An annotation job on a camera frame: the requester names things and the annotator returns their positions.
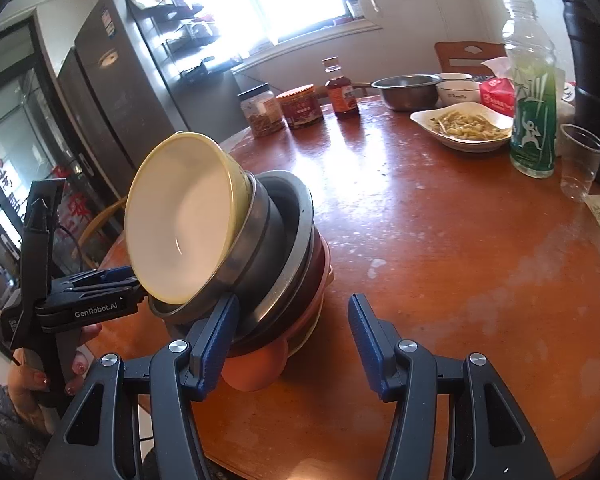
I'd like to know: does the clear jar black lid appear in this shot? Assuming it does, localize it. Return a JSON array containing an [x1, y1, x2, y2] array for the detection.
[[238, 87, 286, 138]]

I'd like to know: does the orange plastic plate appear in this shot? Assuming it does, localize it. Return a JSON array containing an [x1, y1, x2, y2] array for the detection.
[[222, 245, 335, 392]]

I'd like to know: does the grey refrigerator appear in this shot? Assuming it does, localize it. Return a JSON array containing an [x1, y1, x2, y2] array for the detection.
[[57, 0, 241, 186]]

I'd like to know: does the wide steel bowl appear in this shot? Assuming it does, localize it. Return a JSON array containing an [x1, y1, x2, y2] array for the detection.
[[225, 170, 315, 346]]

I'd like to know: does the red label jar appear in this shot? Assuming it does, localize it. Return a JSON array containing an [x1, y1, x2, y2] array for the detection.
[[276, 85, 324, 130]]

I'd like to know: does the clear plastic cup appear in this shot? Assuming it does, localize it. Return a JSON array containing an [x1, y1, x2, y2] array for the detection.
[[559, 123, 600, 203]]

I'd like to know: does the small steel basin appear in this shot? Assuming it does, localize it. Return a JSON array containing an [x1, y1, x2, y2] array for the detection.
[[371, 74, 441, 112]]

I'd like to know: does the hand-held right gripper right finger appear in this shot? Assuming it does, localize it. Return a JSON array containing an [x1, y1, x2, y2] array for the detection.
[[348, 294, 551, 480]]

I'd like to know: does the green label plastic bottle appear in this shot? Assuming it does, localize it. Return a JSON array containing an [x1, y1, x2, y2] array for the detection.
[[502, 0, 561, 178]]

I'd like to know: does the deep steel bowl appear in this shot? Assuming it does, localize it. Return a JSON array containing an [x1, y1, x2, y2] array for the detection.
[[147, 172, 286, 326]]

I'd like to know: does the wooden chair carved backrest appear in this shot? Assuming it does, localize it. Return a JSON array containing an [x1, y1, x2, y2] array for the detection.
[[434, 41, 508, 77]]

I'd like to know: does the white ceramic bowl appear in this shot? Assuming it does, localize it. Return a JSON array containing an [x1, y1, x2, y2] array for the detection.
[[436, 73, 481, 106]]

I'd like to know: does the red tissue pack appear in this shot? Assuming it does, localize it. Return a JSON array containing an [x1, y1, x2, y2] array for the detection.
[[480, 57, 518, 118]]

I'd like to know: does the brown sauce bottle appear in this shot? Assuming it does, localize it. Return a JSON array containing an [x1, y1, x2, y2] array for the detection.
[[322, 57, 360, 120]]

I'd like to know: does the yellow enamel bowl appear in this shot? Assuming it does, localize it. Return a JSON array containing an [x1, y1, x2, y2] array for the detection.
[[124, 131, 255, 306]]

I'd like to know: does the black wall shelf rack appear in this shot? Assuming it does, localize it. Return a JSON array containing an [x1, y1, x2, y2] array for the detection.
[[125, 0, 231, 81]]

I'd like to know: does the black thermos flask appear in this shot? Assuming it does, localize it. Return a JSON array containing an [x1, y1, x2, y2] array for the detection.
[[560, 0, 600, 186]]

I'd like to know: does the curved wooden armchair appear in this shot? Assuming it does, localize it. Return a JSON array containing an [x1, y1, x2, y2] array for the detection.
[[77, 195, 131, 261]]

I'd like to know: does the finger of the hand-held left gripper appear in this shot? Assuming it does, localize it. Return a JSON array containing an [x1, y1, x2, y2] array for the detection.
[[55, 267, 137, 292], [60, 282, 147, 304]]

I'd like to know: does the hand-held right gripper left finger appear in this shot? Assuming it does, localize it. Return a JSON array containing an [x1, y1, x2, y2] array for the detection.
[[34, 296, 240, 480]]

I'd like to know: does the glass door red lettering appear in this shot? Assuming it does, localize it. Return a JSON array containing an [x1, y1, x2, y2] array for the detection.
[[0, 17, 88, 356]]

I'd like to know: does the person's left hand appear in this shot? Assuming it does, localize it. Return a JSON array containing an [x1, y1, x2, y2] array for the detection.
[[6, 322, 103, 411]]

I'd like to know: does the white dish with food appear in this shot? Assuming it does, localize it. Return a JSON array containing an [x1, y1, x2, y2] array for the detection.
[[410, 102, 515, 153]]

